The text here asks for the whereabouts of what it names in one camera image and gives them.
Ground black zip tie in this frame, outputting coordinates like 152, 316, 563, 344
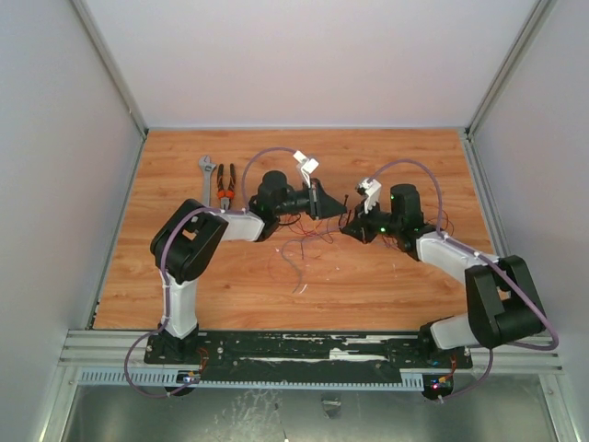
338, 193, 351, 228

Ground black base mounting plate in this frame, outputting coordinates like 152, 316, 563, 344
144, 331, 473, 382

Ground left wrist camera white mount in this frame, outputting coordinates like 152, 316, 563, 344
293, 150, 319, 187

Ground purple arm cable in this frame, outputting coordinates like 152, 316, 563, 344
367, 158, 560, 404
123, 145, 300, 399

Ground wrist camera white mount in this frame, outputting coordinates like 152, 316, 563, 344
356, 178, 382, 214
293, 150, 319, 187

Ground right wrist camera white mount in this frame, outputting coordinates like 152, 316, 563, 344
356, 178, 382, 214

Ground grey slotted cable duct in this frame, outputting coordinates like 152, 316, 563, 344
77, 367, 424, 392

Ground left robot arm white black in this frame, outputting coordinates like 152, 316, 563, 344
150, 170, 347, 364

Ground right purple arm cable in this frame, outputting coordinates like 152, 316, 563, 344
367, 158, 560, 404

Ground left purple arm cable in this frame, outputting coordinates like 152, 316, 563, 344
123, 145, 300, 399

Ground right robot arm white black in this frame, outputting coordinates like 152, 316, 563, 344
341, 179, 548, 366

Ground silver adjustable wrench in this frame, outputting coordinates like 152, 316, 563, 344
198, 155, 216, 205

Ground orange black pliers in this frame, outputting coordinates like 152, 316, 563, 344
216, 163, 237, 210

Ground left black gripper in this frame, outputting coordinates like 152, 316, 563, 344
275, 179, 348, 221

